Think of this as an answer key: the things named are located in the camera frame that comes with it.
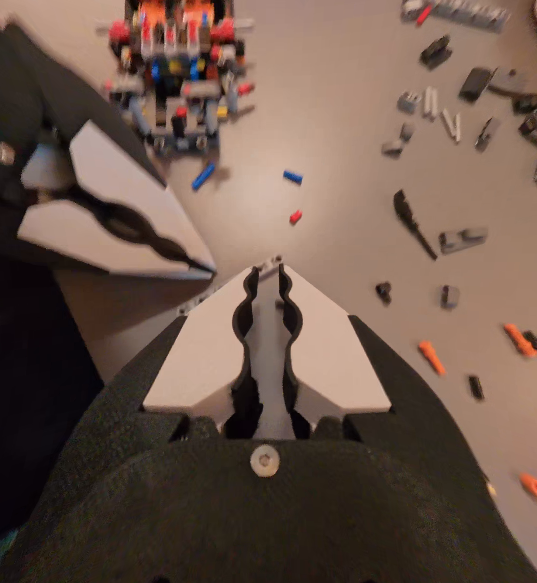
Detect light grey lego beam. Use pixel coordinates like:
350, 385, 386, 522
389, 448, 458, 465
176, 255, 284, 316

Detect row of grey lego plates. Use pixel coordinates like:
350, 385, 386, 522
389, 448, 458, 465
401, 0, 511, 33

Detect partly built colourful lego model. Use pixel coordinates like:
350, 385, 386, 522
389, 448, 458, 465
96, 0, 256, 159

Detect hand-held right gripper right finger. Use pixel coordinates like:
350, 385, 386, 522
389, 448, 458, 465
278, 264, 391, 432

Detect long black lego piece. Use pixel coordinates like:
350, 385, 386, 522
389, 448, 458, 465
392, 189, 439, 261

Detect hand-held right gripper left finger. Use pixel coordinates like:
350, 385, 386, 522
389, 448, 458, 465
143, 267, 261, 434

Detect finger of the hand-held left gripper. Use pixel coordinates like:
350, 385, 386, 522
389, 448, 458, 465
69, 120, 217, 273
17, 199, 216, 277

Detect grey lego connector piece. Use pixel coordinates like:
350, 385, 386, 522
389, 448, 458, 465
438, 228, 489, 254

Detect scattered black and grey lego pieces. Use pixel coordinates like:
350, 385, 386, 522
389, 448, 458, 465
381, 34, 537, 185

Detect dark navy sweater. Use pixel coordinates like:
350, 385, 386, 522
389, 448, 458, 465
0, 255, 107, 547

